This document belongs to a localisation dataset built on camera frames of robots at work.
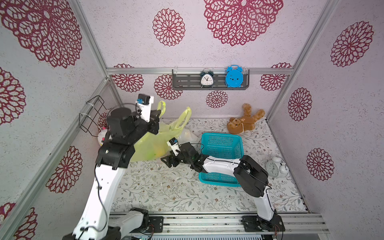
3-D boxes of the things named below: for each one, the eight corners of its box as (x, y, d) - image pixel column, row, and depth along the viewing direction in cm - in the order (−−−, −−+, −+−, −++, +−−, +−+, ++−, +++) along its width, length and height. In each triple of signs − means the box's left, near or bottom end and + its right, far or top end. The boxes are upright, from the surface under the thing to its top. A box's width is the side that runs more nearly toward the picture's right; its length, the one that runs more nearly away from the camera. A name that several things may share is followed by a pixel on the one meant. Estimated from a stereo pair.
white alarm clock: (273, 182, 90) (284, 173, 80) (263, 167, 96) (271, 157, 86) (280, 179, 91) (291, 170, 81) (269, 165, 97) (278, 155, 87)
